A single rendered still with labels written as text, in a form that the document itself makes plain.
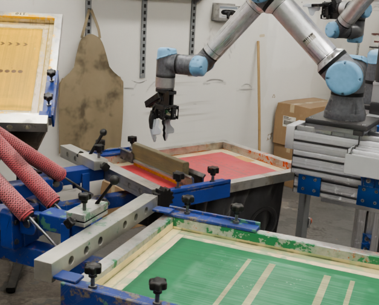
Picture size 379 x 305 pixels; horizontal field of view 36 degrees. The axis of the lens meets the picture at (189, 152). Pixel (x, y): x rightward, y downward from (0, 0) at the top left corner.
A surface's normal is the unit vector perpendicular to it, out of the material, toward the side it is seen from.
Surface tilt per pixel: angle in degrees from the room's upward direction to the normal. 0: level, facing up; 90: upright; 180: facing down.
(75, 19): 90
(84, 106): 87
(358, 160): 90
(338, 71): 95
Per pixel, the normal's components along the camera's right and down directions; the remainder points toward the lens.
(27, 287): 0.05, -0.97
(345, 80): -0.26, 0.31
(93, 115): 0.15, 0.23
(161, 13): 0.61, 0.22
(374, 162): -0.50, 0.18
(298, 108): -0.73, 0.11
